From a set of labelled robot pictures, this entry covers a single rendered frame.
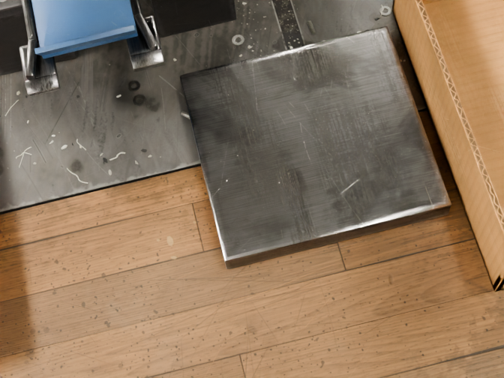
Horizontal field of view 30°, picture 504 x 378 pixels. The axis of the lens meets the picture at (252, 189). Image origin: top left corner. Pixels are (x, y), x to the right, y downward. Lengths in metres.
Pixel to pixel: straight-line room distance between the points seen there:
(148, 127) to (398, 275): 0.23
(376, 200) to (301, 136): 0.08
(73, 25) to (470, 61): 0.31
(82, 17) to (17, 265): 0.19
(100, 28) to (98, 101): 0.09
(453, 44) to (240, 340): 0.29
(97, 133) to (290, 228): 0.18
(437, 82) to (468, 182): 0.08
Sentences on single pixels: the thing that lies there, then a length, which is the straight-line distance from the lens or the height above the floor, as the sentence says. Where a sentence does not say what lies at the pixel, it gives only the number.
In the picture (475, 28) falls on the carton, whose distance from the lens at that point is 0.79.
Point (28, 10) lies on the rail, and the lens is 0.72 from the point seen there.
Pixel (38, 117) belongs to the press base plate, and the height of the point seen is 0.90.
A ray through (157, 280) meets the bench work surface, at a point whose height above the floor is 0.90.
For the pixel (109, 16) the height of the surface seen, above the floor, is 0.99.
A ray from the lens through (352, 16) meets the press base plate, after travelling 0.79.
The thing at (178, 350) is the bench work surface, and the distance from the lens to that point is 0.68.
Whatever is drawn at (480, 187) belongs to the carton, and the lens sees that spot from 0.66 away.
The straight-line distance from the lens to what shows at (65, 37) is 0.70.
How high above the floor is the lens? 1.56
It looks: 66 degrees down
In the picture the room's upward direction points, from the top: 8 degrees counter-clockwise
